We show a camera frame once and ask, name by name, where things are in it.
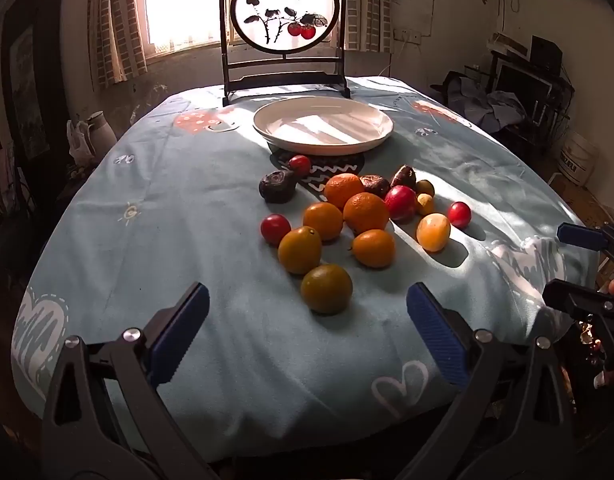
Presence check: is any large red plum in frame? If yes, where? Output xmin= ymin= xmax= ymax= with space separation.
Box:
xmin=384 ymin=185 xmax=418 ymax=223

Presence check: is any black monitor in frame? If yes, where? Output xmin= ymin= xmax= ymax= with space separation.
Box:
xmin=494 ymin=62 xmax=553 ymax=121

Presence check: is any white round plate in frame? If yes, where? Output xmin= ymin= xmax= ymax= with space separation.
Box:
xmin=252 ymin=96 xmax=394 ymax=157

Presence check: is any pile of grey clothes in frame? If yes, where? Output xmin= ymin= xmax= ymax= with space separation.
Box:
xmin=439 ymin=71 xmax=528 ymax=133

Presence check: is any dark wrinkled passion fruit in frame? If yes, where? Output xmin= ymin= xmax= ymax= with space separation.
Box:
xmin=258 ymin=170 xmax=299 ymax=204
xmin=359 ymin=174 xmax=392 ymax=199
xmin=390 ymin=165 xmax=418 ymax=192

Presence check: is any black box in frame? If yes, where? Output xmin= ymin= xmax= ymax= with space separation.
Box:
xmin=530 ymin=35 xmax=564 ymax=75

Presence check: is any bright window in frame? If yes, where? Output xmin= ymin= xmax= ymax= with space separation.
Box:
xmin=142 ymin=0 xmax=348 ymax=56

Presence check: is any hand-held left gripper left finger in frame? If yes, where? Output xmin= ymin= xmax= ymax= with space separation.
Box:
xmin=39 ymin=281 xmax=223 ymax=480

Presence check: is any checked beige curtain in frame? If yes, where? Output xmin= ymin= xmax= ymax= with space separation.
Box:
xmin=87 ymin=0 xmax=148 ymax=88
xmin=344 ymin=0 xmax=393 ymax=53

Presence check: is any white plastic bag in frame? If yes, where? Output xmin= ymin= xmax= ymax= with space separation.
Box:
xmin=67 ymin=120 xmax=95 ymax=166

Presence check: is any white jug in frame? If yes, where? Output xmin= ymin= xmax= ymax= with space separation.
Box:
xmin=82 ymin=111 xmax=118 ymax=158

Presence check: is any yellowish tangerine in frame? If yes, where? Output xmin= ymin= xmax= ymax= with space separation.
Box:
xmin=300 ymin=264 xmax=354 ymax=316

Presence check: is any white plastic bucket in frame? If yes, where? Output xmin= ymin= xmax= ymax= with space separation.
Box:
xmin=557 ymin=132 xmax=600 ymax=188

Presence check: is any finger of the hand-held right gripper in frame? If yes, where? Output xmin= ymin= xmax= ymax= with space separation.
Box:
xmin=556 ymin=221 xmax=614 ymax=261
xmin=542 ymin=279 xmax=614 ymax=323

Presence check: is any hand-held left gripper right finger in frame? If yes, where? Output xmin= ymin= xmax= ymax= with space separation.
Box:
xmin=402 ymin=281 xmax=578 ymax=480

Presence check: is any orange tangerine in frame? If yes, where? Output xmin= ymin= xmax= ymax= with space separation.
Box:
xmin=351 ymin=229 xmax=396 ymax=269
xmin=278 ymin=226 xmax=323 ymax=275
xmin=323 ymin=173 xmax=364 ymax=209
xmin=343 ymin=192 xmax=391 ymax=236
xmin=302 ymin=201 xmax=344 ymax=241

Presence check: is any small red plum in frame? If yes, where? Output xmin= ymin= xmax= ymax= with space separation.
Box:
xmin=260 ymin=214 xmax=292 ymax=247
xmin=447 ymin=201 xmax=472 ymax=229

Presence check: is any large yellow fruit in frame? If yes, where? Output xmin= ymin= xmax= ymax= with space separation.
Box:
xmin=416 ymin=213 xmax=451 ymax=253

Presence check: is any black patterned placemat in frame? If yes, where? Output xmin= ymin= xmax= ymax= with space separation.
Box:
xmin=267 ymin=142 xmax=365 ymax=193

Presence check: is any blue printed tablecloth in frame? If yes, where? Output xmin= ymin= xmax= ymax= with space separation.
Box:
xmin=9 ymin=76 xmax=600 ymax=463

